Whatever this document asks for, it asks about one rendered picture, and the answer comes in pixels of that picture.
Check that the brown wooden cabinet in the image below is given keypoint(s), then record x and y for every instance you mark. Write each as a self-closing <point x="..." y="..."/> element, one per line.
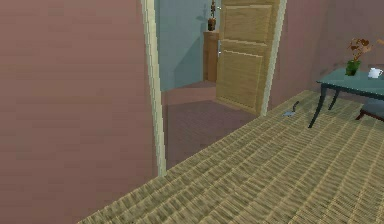
<point x="211" y="56"/>

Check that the light wooden room door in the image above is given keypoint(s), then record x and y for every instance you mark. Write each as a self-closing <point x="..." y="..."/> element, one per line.
<point x="245" y="50"/>

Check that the brown potted plant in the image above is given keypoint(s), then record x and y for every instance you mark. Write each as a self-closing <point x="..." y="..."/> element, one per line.
<point x="212" y="18"/>

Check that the teal table with dark legs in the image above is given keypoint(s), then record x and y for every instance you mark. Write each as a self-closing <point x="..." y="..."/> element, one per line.
<point x="353" y="85"/>

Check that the plant in green pot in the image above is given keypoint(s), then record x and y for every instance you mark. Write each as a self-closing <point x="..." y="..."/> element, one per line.
<point x="355" y="55"/>

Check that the grey chair with brown legs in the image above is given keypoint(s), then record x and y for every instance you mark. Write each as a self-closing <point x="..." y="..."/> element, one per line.
<point x="372" y="109"/>

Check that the white mug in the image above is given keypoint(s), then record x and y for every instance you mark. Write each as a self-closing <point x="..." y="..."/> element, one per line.
<point x="374" y="73"/>

